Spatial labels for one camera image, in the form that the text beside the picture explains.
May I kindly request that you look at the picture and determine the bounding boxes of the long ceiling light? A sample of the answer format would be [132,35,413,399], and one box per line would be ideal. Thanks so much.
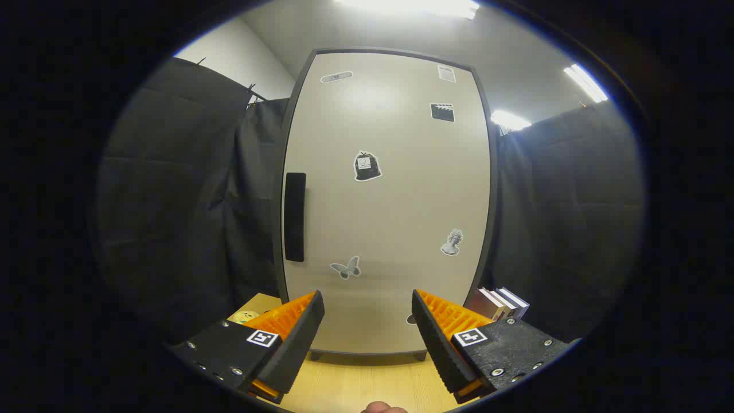
[335,0,481,20]

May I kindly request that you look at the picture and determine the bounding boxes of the small ceiling light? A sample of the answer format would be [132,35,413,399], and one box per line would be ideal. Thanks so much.
[490,110,532,131]

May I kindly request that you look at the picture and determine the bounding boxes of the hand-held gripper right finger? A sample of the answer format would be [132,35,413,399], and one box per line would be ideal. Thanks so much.
[411,289,574,405]

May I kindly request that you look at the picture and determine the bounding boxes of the grey cover book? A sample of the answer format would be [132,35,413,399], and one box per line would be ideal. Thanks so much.
[490,290,517,319]

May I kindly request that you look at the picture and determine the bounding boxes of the black door handle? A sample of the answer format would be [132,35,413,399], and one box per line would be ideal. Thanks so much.
[284,172,307,263]

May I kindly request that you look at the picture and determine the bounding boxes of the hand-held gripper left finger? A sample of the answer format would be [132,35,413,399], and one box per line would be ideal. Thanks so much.
[169,290,326,405]

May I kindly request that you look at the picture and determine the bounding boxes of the maroon cover book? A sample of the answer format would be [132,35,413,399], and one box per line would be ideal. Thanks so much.
[467,288,505,321]

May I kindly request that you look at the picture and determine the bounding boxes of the narrow ceiling light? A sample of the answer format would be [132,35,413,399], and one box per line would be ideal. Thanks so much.
[564,64,608,103]

